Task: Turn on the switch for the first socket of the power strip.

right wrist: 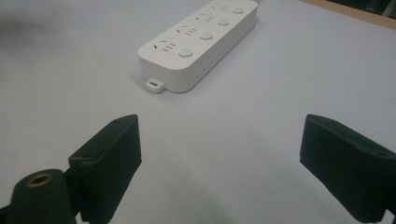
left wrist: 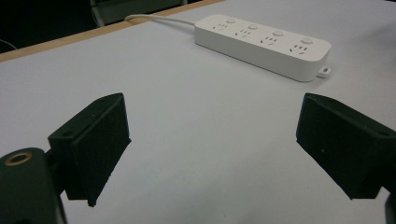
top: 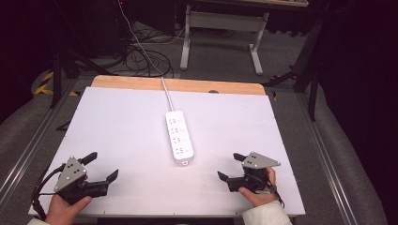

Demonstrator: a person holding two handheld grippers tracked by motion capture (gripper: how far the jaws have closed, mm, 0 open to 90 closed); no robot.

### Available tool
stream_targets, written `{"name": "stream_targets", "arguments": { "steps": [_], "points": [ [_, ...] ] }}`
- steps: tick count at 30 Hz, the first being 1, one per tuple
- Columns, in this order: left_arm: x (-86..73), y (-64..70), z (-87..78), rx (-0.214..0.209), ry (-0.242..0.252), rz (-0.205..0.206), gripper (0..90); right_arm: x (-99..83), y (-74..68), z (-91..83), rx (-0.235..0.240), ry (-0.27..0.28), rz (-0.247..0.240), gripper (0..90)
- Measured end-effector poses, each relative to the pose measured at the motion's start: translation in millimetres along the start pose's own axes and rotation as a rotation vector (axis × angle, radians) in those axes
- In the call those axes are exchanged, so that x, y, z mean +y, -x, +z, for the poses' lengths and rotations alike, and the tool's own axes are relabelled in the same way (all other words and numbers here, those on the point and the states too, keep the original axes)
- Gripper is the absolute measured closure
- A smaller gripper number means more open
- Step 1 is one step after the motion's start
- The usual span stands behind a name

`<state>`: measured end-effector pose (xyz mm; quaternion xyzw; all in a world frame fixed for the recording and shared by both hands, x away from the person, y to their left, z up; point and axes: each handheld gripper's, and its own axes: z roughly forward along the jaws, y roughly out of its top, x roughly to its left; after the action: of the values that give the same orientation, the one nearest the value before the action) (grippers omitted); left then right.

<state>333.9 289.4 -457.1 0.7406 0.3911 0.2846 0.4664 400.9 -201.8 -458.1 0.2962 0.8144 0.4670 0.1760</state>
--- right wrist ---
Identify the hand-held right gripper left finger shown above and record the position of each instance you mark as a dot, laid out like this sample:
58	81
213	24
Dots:
109	161

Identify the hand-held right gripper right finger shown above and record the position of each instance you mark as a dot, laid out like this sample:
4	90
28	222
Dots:
345	174

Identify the white power strip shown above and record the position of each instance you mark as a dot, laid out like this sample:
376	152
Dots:
199	43

